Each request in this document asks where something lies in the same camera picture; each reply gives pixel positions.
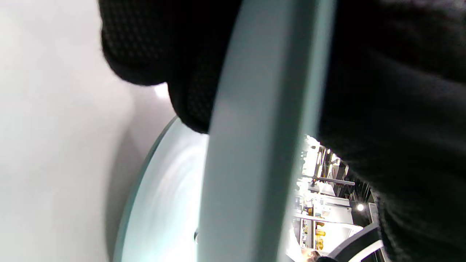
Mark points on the person's left hand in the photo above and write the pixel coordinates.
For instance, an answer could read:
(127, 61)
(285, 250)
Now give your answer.
(400, 91)

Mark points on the teal plate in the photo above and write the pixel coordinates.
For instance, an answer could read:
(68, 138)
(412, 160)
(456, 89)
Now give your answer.
(164, 203)
(262, 127)

